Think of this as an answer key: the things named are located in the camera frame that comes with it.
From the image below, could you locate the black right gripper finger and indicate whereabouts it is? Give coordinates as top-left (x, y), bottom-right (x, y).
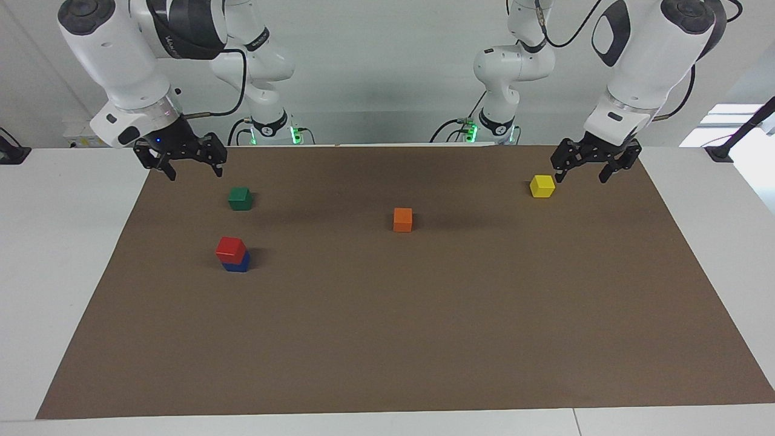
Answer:
top-left (200, 133), bottom-right (228, 178)
top-left (133, 140), bottom-right (177, 181)

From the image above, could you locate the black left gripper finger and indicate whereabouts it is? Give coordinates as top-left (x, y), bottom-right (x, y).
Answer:
top-left (598, 140), bottom-right (642, 183)
top-left (550, 138), bottom-right (585, 183)

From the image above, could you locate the red block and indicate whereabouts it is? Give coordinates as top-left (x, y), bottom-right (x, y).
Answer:
top-left (216, 237), bottom-right (248, 264)

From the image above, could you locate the black slanted stand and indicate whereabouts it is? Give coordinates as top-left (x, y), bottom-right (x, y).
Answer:
top-left (705, 97), bottom-right (775, 163)

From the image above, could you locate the black table clamp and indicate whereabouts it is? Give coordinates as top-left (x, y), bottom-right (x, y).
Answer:
top-left (0, 127), bottom-right (32, 165)

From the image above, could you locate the brown table mat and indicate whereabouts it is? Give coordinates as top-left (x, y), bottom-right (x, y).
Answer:
top-left (35, 144), bottom-right (775, 420)

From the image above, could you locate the black base cable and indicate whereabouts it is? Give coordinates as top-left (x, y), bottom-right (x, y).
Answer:
top-left (228, 117), bottom-right (252, 147)
top-left (430, 91), bottom-right (480, 145)

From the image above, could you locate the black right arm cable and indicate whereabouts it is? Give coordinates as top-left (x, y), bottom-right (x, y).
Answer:
top-left (182, 47), bottom-right (248, 119)

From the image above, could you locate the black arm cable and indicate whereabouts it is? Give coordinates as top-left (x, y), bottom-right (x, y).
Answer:
top-left (536, 0), bottom-right (744, 122)
top-left (182, 47), bottom-right (248, 119)

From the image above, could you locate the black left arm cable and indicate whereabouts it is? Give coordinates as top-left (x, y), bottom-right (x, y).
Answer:
top-left (536, 0), bottom-right (744, 122)

